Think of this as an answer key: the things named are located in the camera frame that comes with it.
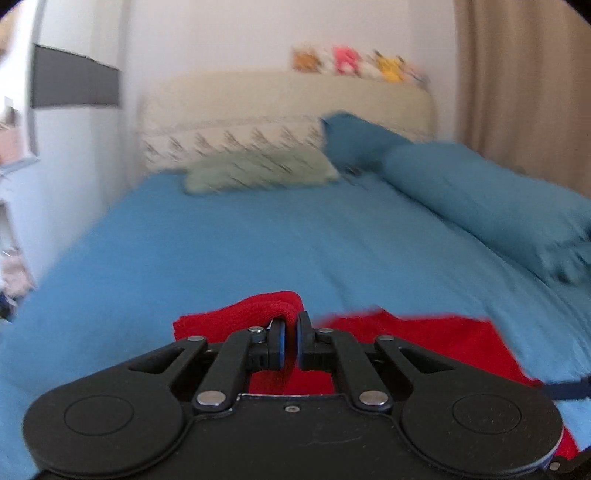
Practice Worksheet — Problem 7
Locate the long blue bolster pillow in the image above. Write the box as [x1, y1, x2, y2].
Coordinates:
[382, 141, 591, 286]

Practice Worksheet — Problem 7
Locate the pale clothes pile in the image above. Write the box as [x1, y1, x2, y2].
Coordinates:
[0, 251, 36, 303]

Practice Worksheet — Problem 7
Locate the cream headboard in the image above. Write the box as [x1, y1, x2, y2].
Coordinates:
[140, 69, 437, 145]

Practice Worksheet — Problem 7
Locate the bed with blue sheet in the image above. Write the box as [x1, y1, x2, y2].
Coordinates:
[0, 172, 591, 480]

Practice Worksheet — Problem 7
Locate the dark blue strap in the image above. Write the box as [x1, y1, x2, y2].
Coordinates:
[539, 376, 591, 401]

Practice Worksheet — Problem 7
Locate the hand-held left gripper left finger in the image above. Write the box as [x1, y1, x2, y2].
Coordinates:
[128, 318, 287, 414]

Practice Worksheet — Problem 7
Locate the orange plush toy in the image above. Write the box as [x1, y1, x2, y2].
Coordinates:
[292, 47, 322, 72]

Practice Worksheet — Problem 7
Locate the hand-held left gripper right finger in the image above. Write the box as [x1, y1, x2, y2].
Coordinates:
[296, 312, 454, 413]

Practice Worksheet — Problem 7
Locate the yellow plush toy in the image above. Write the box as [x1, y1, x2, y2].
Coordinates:
[375, 51, 407, 84]

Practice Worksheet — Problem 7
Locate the red cloth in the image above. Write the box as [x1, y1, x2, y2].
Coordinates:
[173, 291, 581, 462]

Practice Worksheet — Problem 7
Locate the white patterned pillow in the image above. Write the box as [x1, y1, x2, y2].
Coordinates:
[140, 115, 327, 175]

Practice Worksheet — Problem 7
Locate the dark grey wall panel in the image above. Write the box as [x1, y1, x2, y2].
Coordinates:
[31, 44, 121, 110]

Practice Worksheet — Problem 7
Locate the beige curtain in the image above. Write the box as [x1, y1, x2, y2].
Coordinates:
[452, 0, 591, 200]

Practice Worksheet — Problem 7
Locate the pale green pillow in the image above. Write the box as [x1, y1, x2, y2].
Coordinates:
[183, 148, 341, 195]

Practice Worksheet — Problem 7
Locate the pink plush toy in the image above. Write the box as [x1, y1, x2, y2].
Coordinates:
[331, 45, 363, 77]

